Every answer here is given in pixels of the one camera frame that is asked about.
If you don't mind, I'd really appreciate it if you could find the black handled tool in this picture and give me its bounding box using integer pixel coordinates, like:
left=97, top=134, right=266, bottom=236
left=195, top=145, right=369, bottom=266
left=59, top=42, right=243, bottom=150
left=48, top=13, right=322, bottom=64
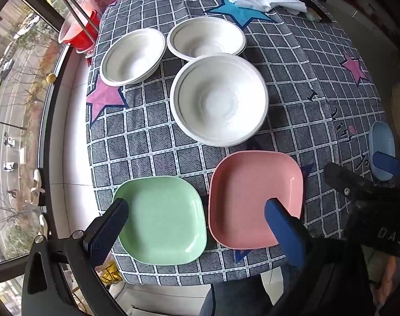
left=304, top=0, right=334, bottom=23

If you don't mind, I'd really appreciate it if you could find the person's right forearm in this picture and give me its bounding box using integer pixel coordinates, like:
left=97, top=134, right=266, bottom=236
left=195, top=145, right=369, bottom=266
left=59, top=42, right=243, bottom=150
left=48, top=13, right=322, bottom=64
left=373, top=257, right=400, bottom=307

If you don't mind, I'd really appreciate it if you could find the white paper bowl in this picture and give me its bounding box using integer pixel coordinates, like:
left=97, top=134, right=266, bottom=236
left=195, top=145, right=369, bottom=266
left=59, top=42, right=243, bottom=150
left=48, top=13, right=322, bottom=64
left=170, top=53, right=270, bottom=147
left=99, top=28, right=167, bottom=87
left=167, top=16, right=247, bottom=61

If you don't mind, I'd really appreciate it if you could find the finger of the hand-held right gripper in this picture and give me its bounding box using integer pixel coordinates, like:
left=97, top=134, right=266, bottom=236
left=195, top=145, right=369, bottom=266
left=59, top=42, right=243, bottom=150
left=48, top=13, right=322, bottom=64
left=323, top=163, right=390, bottom=204
left=373, top=151, right=400, bottom=178

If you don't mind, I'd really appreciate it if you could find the pink plastic basin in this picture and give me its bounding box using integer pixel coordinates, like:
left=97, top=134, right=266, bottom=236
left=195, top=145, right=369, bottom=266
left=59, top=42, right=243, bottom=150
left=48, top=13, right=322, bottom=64
left=78, top=0, right=115, bottom=14

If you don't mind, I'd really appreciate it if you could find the blue plate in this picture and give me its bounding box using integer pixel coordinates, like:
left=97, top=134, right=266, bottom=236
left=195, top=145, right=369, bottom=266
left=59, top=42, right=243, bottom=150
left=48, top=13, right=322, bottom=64
left=368, top=121, right=396, bottom=181

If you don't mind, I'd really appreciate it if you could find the person's jeans leg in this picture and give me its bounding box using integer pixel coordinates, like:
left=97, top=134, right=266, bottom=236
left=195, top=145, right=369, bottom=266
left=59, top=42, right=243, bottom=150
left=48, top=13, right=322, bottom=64
left=200, top=275, right=275, bottom=316

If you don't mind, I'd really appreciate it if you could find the yellow bag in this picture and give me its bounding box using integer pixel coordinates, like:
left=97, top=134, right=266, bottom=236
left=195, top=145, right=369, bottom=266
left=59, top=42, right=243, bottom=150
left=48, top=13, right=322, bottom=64
left=99, top=260, right=123, bottom=285

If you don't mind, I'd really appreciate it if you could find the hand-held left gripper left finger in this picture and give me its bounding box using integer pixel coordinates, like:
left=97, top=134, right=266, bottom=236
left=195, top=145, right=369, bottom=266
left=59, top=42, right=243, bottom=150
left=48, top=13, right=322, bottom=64
left=20, top=198, right=130, bottom=316

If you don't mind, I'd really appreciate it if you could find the pink square plate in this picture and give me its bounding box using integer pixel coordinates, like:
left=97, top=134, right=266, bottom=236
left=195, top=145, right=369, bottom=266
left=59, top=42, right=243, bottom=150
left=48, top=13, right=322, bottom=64
left=208, top=151, right=304, bottom=249

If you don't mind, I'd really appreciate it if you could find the metal mop pole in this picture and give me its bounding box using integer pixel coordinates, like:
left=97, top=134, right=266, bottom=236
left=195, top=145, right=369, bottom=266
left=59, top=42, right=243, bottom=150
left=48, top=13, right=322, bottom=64
left=66, top=0, right=100, bottom=37
left=53, top=0, right=97, bottom=44

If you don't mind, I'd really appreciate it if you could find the green square plate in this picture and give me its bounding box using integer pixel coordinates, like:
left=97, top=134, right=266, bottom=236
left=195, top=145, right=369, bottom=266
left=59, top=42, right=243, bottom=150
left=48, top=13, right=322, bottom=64
left=113, top=175, right=208, bottom=264

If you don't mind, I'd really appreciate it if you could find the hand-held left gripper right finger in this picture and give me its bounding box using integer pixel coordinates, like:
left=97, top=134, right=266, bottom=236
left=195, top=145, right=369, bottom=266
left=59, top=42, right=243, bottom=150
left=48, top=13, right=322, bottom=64
left=264, top=197, right=377, bottom=316

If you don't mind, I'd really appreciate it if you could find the red plastic bucket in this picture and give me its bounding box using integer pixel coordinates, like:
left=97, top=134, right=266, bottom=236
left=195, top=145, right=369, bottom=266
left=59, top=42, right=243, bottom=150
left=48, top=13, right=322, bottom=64
left=58, top=10, right=102, bottom=48

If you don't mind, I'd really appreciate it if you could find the white window handle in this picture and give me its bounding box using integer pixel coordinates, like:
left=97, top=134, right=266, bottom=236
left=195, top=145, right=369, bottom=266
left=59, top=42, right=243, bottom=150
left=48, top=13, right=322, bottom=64
left=30, top=169, right=46, bottom=205
left=38, top=214, right=51, bottom=238

